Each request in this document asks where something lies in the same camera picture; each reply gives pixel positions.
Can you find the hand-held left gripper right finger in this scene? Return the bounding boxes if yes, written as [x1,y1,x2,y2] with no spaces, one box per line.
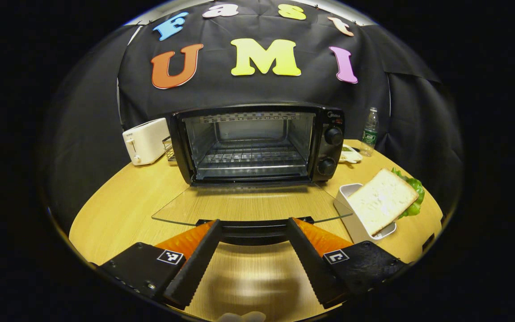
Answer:
[286,218,410,309]

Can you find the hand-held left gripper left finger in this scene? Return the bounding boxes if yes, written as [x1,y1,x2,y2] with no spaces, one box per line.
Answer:
[99,219,223,310]

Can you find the white bread lettuce sandwich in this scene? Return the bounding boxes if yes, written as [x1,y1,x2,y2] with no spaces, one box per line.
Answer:
[347,168,426,237]

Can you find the black electric oven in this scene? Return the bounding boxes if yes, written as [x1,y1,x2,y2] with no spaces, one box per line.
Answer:
[152,103,353,246]

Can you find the white plastic tray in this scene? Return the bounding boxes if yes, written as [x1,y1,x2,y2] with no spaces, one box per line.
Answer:
[333,183,397,244]

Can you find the small white dish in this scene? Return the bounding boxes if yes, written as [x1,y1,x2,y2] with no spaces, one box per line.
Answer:
[340,143,363,164]

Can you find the white toaster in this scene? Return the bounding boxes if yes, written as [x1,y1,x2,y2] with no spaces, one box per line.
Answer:
[122,118,171,166]

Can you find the clear plastic water bottle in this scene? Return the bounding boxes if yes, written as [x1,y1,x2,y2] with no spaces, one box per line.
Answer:
[360,107,380,157]

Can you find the small wire basket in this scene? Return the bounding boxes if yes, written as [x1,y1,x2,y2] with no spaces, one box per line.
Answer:
[163,136,177,164]

